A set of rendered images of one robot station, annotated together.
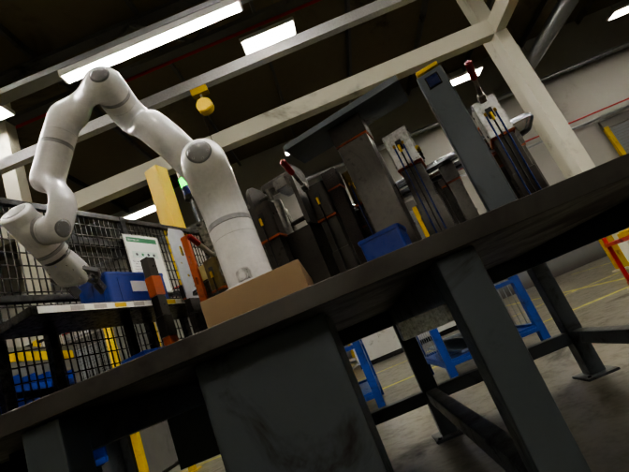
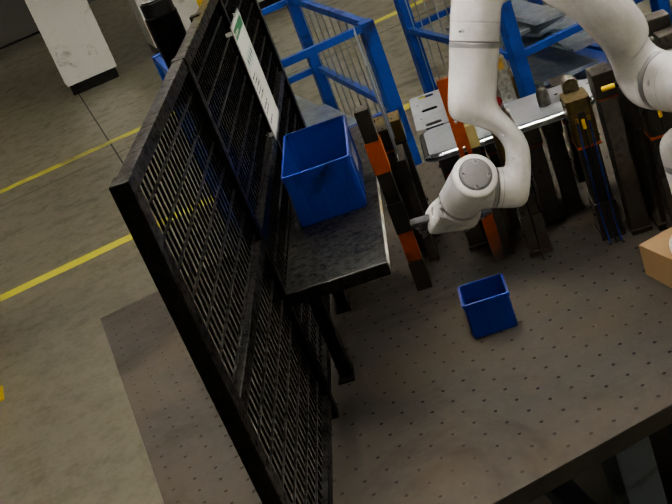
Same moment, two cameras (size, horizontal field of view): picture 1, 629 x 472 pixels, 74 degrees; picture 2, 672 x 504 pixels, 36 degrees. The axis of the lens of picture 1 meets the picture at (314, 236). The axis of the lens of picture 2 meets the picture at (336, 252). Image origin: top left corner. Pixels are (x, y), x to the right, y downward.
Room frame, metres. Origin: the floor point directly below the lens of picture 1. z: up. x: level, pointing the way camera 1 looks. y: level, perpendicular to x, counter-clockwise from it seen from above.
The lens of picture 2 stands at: (-0.68, 1.32, 1.94)
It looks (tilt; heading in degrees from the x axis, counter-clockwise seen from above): 24 degrees down; 349
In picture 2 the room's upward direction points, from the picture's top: 22 degrees counter-clockwise
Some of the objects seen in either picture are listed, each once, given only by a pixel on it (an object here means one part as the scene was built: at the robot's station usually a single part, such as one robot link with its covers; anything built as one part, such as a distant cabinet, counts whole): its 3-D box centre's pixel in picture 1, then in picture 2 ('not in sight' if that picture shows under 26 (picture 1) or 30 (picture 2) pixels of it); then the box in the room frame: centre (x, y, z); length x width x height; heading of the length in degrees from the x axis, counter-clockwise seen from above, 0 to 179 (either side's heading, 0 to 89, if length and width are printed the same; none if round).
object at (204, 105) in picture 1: (212, 125); not in sight; (3.40, 0.48, 2.85); 0.16 x 0.10 x 0.85; 90
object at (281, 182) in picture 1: (298, 242); (667, 118); (1.34, 0.06, 0.95); 0.18 x 0.13 x 0.49; 70
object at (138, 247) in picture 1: (146, 264); (253, 74); (1.94, 0.82, 1.30); 0.23 x 0.02 x 0.31; 160
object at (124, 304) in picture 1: (128, 314); (335, 200); (1.62, 0.81, 1.02); 0.90 x 0.22 x 0.03; 160
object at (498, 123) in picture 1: (513, 155); not in sight; (1.13, -0.60, 0.88); 0.12 x 0.07 x 0.36; 160
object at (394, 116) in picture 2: not in sight; (405, 178); (1.88, 0.54, 0.88); 0.08 x 0.08 x 0.36; 70
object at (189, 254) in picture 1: (202, 295); (472, 172); (1.55, 0.48, 0.95); 0.03 x 0.01 x 0.50; 70
